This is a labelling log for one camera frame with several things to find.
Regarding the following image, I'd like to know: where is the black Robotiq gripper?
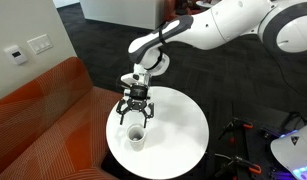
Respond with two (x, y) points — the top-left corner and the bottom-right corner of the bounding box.
(116, 84), (156, 129)

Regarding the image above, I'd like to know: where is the white paper cup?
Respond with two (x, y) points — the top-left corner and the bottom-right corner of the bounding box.
(126, 123), (147, 152)

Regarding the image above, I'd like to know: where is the orange patterned sofa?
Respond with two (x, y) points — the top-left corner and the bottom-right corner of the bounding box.
(0, 56), (125, 180)

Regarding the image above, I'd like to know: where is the orange and black clamp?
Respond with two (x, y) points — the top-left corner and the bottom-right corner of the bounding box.
(213, 153), (263, 178)
(216, 116), (255, 141)

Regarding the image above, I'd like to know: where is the black box with blue light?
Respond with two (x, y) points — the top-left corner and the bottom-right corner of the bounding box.
(268, 166), (294, 180)

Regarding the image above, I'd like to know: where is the white wall light switch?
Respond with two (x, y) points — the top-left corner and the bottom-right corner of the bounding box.
(26, 33), (54, 56)

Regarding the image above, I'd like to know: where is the white wall thermostat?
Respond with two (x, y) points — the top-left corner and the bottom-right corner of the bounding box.
(3, 45), (29, 66)

